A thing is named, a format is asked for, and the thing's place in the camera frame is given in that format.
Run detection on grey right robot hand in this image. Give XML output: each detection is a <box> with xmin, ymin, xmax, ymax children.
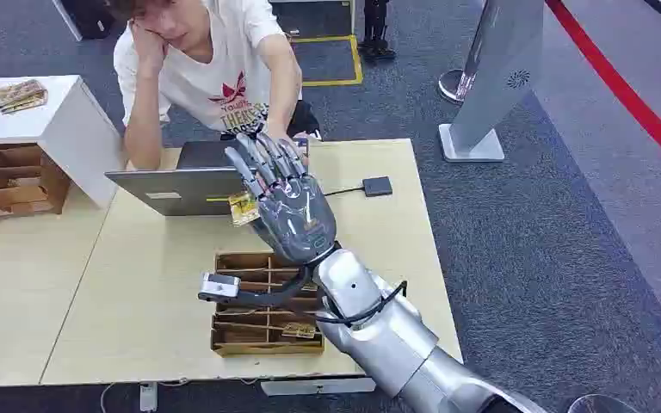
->
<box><xmin>223</xmin><ymin>132</ymin><xmax>342</xmax><ymax>268</ymax></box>

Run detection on yellow printed card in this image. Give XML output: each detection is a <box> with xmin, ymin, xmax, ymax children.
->
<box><xmin>227</xmin><ymin>192</ymin><xmax>262</xmax><ymax>228</ymax></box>

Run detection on small black square device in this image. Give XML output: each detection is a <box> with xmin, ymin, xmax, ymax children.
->
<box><xmin>361</xmin><ymin>176</ymin><xmax>393</xmax><ymax>199</ymax></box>

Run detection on grey laptop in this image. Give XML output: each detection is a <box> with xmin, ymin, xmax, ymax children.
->
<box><xmin>104</xmin><ymin>139</ymin><xmax>310</xmax><ymax>219</ymax></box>

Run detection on wooden card box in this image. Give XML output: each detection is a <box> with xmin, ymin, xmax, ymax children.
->
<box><xmin>210</xmin><ymin>251</ymin><xmax>326</xmax><ymax>359</ymax></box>

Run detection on person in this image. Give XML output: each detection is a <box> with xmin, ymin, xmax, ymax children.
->
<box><xmin>105</xmin><ymin>0</ymin><xmax>324</xmax><ymax>172</ymax></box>

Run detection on chrome stanchion base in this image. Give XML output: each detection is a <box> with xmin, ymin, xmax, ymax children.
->
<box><xmin>437</xmin><ymin>68</ymin><xmax>478</xmax><ymax>106</ymax></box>

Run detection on black robot legs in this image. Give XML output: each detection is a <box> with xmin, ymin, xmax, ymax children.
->
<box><xmin>357</xmin><ymin>0</ymin><xmax>398</xmax><ymax>62</ymax></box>

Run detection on white power strip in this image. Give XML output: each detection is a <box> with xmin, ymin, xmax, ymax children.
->
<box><xmin>139</xmin><ymin>382</ymin><xmax>159</xmax><ymax>413</ymax></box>

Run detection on white cabinet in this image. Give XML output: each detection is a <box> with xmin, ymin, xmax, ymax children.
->
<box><xmin>0</xmin><ymin>75</ymin><xmax>126</xmax><ymax>210</ymax></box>

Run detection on grey slanted kiosk stand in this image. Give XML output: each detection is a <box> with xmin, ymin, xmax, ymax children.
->
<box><xmin>438</xmin><ymin>0</ymin><xmax>546</xmax><ymax>164</ymax></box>

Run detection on wooden slotted organizer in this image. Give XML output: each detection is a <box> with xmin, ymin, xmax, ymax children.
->
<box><xmin>0</xmin><ymin>142</ymin><xmax>73</xmax><ymax>220</ymax></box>

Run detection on clear glass dome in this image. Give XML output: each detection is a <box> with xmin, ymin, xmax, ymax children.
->
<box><xmin>566</xmin><ymin>393</ymin><xmax>644</xmax><ymax>413</ymax></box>

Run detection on thin black device cable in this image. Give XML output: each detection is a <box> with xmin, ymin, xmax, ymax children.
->
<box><xmin>323</xmin><ymin>185</ymin><xmax>365</xmax><ymax>199</ymax></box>

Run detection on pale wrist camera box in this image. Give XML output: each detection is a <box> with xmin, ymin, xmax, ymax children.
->
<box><xmin>197</xmin><ymin>272</ymin><xmax>242</xmax><ymax>305</ymax></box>

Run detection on grey desk frame bar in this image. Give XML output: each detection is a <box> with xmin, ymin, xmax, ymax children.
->
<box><xmin>260</xmin><ymin>376</ymin><xmax>378</xmax><ymax>398</ymax></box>

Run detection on thin white cable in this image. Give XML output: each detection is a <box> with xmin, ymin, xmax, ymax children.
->
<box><xmin>99</xmin><ymin>378</ymin><xmax>141</xmax><ymax>413</ymax></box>

